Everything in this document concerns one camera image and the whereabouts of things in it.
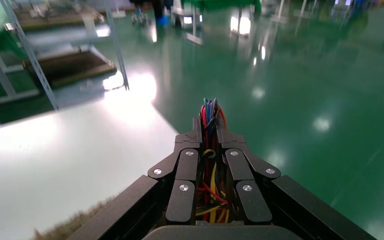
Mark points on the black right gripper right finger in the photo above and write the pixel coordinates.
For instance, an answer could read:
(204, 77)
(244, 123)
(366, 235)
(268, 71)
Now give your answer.
(240, 165)

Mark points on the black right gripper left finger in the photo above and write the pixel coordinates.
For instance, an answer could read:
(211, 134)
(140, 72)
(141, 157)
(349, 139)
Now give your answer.
(187, 165)

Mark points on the worn brown cardboard box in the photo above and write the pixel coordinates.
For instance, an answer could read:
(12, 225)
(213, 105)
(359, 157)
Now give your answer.
(66, 228)

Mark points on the grey metal shelving rack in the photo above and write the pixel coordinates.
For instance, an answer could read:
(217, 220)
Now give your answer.
(69, 66)

